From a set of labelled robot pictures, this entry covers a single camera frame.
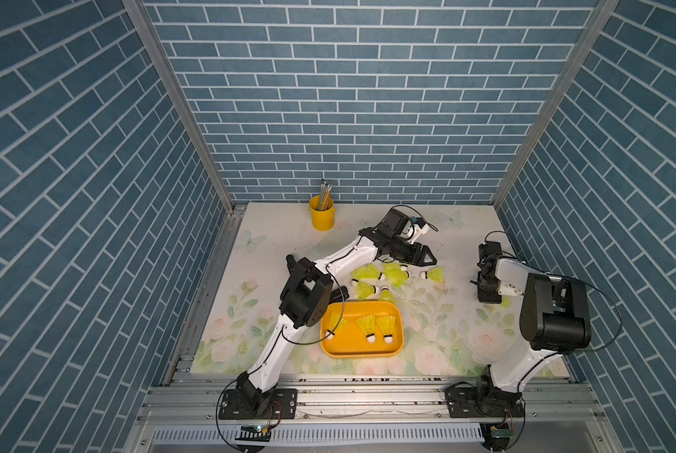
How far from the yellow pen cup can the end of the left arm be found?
0.34 metres

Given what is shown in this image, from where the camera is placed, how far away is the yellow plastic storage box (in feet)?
2.73

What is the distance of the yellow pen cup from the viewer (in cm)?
109

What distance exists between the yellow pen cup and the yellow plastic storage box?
1.17 ft
